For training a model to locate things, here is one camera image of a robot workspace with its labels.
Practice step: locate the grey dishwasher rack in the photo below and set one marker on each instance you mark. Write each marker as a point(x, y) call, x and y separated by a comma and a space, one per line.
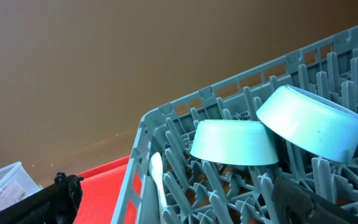
point(199, 191)

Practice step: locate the clear plastic bin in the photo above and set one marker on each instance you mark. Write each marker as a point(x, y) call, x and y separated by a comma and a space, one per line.
point(15, 185)

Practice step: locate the red serving tray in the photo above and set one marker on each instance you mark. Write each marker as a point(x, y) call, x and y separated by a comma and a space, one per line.
point(101, 187)

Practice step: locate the white plastic spoon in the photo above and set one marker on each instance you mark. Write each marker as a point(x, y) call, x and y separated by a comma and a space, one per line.
point(156, 173)

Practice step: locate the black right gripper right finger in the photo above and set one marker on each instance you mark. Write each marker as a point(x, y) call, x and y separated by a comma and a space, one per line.
point(294, 203)

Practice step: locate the light blue bowl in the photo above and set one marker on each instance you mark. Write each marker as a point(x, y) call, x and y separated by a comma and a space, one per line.
point(311, 122)

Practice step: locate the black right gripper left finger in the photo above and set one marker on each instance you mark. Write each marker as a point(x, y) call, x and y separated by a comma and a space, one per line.
point(56, 204)

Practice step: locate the mint green bowl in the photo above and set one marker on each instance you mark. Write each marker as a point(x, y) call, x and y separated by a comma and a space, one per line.
point(234, 142)

